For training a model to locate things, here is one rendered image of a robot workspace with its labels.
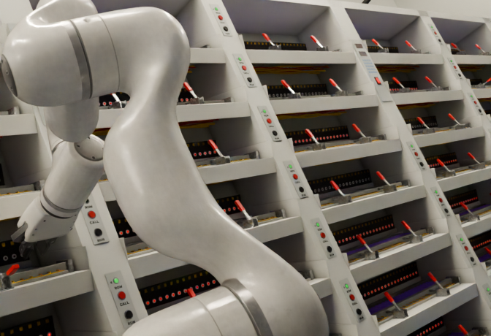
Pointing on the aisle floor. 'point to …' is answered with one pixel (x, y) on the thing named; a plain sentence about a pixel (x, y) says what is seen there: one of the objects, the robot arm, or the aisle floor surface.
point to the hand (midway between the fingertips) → (34, 246)
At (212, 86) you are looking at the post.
